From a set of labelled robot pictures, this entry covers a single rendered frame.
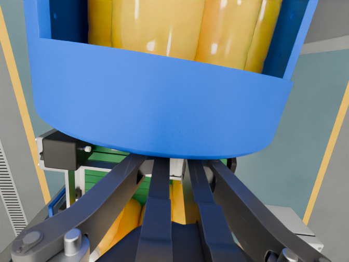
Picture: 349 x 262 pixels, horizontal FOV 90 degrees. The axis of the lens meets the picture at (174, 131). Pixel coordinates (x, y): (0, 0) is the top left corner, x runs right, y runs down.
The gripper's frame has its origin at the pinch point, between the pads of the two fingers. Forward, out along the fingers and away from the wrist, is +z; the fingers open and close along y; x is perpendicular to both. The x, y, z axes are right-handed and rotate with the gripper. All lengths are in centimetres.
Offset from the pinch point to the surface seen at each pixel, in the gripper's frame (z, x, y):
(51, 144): 16.0, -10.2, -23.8
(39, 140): 30, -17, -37
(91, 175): 26.2, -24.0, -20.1
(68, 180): 18.4, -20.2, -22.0
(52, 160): 16.0, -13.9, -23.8
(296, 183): 116, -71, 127
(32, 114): 116, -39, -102
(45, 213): 31, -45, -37
